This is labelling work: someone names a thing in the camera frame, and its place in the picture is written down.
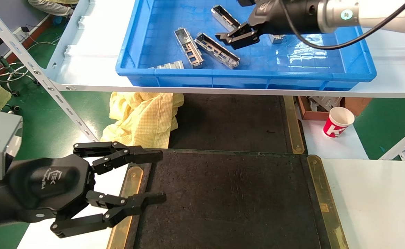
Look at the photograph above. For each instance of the red white paper cup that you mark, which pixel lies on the red white paper cup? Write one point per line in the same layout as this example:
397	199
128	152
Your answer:
337	124

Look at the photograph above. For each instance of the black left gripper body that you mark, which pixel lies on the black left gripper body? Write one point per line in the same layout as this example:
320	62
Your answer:
50	183

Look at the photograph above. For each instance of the blue plastic bin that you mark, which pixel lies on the blue plastic bin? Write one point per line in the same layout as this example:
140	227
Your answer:
251	74

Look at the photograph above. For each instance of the black foam mat brass edge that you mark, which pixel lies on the black foam mat brass edge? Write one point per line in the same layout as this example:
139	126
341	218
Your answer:
230	121

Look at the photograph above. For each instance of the person in beige clothes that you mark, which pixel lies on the person in beige clothes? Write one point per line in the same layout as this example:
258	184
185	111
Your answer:
50	7

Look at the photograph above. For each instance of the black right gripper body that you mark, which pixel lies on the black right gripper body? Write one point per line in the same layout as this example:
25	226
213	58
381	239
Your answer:
282	19

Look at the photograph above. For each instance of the white metal frame bar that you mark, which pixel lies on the white metal frame bar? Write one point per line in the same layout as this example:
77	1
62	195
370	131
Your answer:
403	141

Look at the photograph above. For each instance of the white slotted metal post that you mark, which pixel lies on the white slotted metal post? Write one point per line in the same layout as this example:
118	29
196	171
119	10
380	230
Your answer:
33	67

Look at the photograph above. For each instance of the grey parts in cardboard box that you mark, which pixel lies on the grey parts in cardboard box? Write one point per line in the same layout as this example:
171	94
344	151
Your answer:
323	102

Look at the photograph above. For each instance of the black foam container tray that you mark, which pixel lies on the black foam container tray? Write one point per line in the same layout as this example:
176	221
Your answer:
223	200

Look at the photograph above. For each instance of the brown cardboard box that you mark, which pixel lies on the brown cardboard box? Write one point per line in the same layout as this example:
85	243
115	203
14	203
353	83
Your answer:
356	103

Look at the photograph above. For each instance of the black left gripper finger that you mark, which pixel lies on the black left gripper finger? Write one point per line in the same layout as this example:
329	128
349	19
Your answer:
137	202
140	155

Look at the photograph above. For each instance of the yellow checked cloth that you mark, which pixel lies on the yellow checked cloth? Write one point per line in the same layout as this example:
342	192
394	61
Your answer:
143	117

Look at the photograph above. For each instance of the white power strip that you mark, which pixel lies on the white power strip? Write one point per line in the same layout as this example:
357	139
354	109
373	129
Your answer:
20	34

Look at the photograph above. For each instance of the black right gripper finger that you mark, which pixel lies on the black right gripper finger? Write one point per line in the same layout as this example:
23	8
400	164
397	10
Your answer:
242	36
246	2

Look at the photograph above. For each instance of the grey metal housing part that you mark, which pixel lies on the grey metal housing part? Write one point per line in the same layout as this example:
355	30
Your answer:
223	15
213	49
277	38
171	65
188	48

